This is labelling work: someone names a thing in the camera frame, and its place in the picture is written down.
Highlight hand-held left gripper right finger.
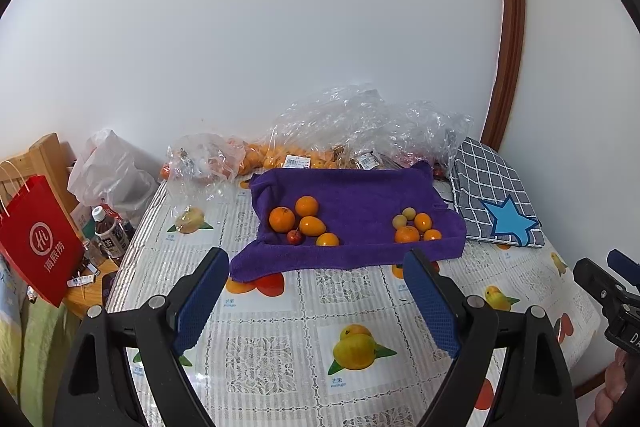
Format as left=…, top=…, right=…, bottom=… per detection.
left=403, top=248, right=581, bottom=427

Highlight bagged oranges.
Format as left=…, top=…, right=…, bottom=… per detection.
left=242, top=142, right=351, bottom=170

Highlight red paper bag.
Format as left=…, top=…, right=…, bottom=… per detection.
left=0, top=159, right=86, bottom=308

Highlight dark drink bottle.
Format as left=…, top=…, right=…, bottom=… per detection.
left=95, top=219, right=132, bottom=259

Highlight white plastic bag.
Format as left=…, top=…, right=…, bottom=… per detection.
left=67, top=128, right=158, bottom=220

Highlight purple towel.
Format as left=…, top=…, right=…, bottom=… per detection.
left=230, top=160, right=468, bottom=284

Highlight dark phone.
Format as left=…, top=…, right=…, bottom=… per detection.
left=100, top=271, right=120, bottom=300

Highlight light green cloth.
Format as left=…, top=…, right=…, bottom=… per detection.
left=0, top=257, right=76, bottom=413

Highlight large crinkled clear plastic bag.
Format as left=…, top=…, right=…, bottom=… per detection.
left=270, top=83, right=396, bottom=170

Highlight yellow-orange mango fruit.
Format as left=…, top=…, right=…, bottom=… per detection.
left=299, top=216, right=327, bottom=237

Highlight small clear plastic bag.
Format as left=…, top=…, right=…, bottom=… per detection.
left=165, top=133, right=248, bottom=202

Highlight person's right hand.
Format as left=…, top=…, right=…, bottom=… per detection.
left=587, top=349, right=640, bottom=427

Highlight grey plaid cloth blue star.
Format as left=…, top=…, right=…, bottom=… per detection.
left=447, top=137, right=545, bottom=250

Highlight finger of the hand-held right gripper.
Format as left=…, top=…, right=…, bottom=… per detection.
left=573, top=258, right=626, bottom=313
left=607, top=249, right=640, bottom=291

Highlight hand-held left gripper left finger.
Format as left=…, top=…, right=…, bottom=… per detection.
left=52, top=248, right=231, bottom=427

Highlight fruit-print lace tablecloth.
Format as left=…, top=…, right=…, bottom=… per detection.
left=105, top=167, right=608, bottom=427

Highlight small wooden side table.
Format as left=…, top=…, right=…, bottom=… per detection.
left=65, top=252, right=121, bottom=320

